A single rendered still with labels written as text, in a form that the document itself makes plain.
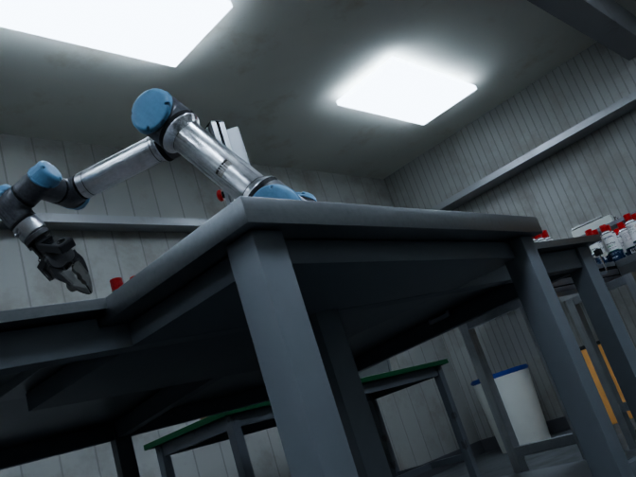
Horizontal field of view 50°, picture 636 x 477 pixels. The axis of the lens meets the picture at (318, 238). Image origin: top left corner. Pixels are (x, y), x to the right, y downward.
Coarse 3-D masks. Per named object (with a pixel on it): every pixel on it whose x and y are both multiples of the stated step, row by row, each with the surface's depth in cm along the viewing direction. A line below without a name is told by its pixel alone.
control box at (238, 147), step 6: (228, 132) 208; (234, 132) 208; (234, 138) 207; (240, 138) 207; (234, 144) 207; (240, 144) 207; (234, 150) 206; (240, 150) 206; (240, 156) 206; (246, 156) 206; (246, 162) 205
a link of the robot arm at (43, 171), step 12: (36, 168) 176; (48, 168) 177; (24, 180) 176; (36, 180) 175; (48, 180) 176; (60, 180) 180; (12, 192) 176; (24, 192) 176; (36, 192) 177; (48, 192) 179; (60, 192) 183
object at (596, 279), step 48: (480, 288) 177; (576, 288) 202; (0, 336) 107; (48, 336) 111; (96, 336) 115; (192, 336) 125; (336, 336) 140; (432, 336) 252; (624, 336) 195; (192, 384) 191; (336, 384) 136; (624, 384) 192; (96, 432) 242; (144, 432) 251
